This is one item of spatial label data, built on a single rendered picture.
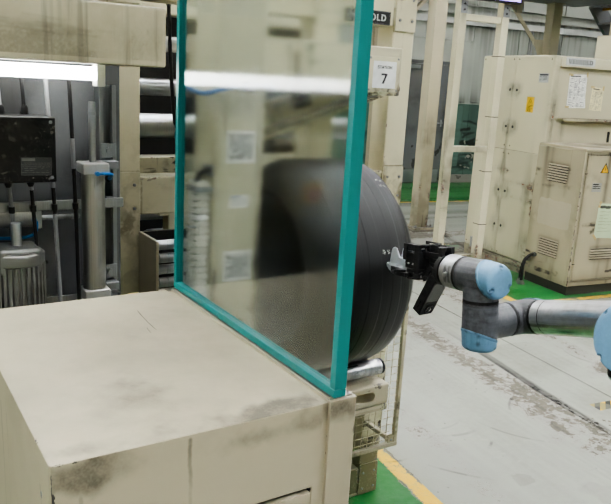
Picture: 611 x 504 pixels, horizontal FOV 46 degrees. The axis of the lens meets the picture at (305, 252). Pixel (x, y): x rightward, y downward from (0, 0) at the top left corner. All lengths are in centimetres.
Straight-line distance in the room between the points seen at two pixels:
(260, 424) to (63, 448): 23
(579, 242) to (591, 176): 56
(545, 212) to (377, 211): 487
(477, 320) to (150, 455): 86
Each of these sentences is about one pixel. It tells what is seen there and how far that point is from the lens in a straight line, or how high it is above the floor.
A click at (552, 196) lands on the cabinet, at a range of 654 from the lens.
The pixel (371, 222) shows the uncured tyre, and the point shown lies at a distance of 176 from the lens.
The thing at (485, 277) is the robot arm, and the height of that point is 131.
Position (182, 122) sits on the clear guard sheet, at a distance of 134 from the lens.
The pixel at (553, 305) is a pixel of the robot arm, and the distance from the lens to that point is 156.
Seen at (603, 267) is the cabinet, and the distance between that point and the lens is 671.
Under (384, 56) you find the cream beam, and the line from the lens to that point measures 227.
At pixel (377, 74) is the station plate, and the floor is 170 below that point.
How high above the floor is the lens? 167
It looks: 14 degrees down
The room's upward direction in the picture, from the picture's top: 3 degrees clockwise
